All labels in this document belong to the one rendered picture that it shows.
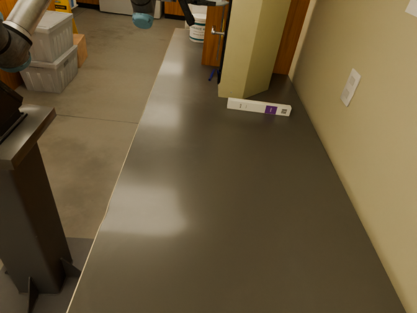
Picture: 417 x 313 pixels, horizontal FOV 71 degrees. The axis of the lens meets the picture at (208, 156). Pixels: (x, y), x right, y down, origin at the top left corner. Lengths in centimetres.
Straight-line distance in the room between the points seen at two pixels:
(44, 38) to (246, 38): 232
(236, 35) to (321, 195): 69
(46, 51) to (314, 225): 292
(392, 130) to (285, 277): 48
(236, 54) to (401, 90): 64
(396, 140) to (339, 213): 25
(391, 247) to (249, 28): 89
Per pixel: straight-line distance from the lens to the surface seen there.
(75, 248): 191
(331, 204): 95
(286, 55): 172
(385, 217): 92
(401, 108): 92
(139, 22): 120
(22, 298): 183
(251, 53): 129
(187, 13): 127
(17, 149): 107
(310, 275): 77
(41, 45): 330
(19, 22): 129
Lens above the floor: 154
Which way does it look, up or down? 38 degrees down
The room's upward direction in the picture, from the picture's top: 8 degrees clockwise
